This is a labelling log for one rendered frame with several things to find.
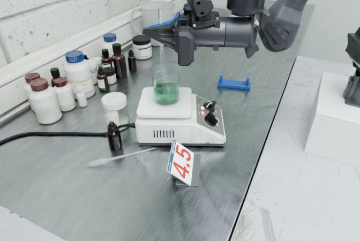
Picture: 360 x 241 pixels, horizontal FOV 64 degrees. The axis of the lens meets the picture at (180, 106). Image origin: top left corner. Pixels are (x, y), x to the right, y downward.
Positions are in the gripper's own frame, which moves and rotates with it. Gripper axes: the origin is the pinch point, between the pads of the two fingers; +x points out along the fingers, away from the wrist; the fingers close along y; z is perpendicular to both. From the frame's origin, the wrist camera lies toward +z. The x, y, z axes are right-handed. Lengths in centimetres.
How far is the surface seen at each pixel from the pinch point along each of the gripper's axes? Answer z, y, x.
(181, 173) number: -23.4, 14.6, -4.9
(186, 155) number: -23.8, 9.2, -5.5
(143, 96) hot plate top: -16.7, -2.7, 5.2
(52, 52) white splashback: -15.2, -23.3, 36.2
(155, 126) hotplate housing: -19.4, 5.2, 1.5
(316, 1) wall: -24, -122, -74
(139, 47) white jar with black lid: -20.7, -41.9, 13.9
